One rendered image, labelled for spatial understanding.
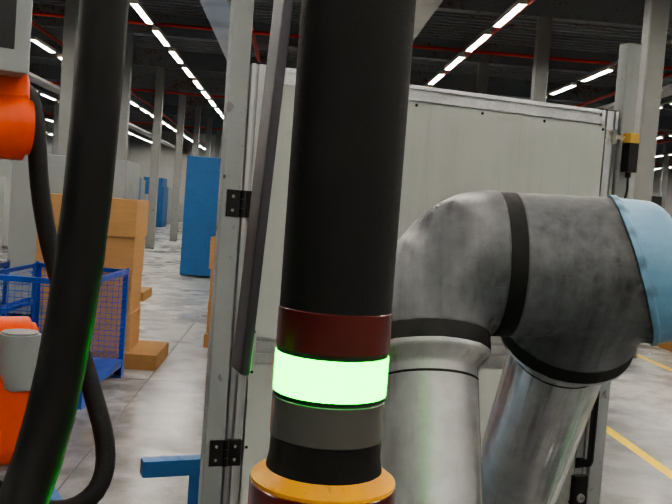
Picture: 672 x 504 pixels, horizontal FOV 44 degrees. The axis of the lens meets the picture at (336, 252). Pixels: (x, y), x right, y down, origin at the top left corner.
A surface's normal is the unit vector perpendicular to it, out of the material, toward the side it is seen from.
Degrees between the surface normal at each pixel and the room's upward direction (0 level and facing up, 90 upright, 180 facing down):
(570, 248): 71
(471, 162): 91
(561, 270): 91
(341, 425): 90
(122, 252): 90
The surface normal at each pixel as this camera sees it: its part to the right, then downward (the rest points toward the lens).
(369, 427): 0.69, 0.09
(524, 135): 0.34, 0.09
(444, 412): 0.18, -0.36
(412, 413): -0.40, -0.35
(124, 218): 0.03, 0.06
